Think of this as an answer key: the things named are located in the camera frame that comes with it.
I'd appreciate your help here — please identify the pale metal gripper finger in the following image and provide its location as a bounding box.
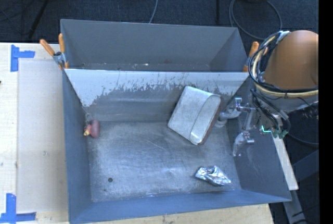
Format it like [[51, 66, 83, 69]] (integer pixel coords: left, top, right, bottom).
[[232, 131, 255, 158], [214, 97, 245, 128]]

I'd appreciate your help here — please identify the crumpled silver foil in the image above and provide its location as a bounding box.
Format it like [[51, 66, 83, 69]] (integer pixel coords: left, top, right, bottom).
[[195, 165, 232, 187]]

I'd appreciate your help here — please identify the grey metal bin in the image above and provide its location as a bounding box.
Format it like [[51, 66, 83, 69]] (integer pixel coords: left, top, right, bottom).
[[60, 18, 293, 224]]

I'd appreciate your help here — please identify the dark red toy animal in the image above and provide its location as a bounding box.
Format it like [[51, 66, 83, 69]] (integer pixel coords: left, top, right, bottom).
[[83, 119, 101, 139]]

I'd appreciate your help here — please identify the pale wood flat board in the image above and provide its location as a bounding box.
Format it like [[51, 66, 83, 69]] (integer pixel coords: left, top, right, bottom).
[[16, 58, 69, 215]]

